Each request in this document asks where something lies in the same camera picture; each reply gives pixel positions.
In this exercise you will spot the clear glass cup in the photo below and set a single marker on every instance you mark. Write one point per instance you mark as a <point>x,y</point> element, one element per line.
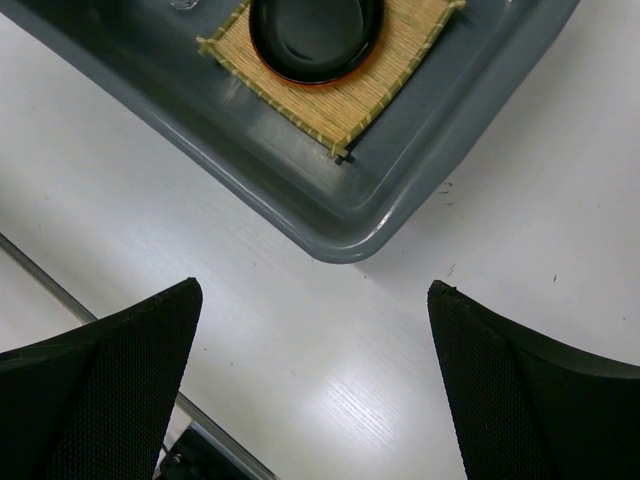
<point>183,5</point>

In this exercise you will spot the grey plastic bin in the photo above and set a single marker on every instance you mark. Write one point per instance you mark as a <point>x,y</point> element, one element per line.
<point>144,54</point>

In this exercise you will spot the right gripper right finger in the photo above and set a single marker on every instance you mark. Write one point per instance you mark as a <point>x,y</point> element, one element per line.
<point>525,406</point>

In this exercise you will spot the orange plastic plate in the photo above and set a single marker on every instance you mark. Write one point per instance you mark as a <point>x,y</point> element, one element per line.
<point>320,86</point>

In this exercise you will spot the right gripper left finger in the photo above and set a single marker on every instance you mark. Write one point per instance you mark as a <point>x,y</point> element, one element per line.
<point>95,402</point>

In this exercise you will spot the square bamboo mat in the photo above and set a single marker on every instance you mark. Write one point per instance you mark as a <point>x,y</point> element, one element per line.
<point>334,115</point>

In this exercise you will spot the black round plate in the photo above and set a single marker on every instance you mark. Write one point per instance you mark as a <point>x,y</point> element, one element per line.
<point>339,16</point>

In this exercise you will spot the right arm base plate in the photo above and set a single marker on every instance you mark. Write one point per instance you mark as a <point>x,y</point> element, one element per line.
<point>192,457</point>

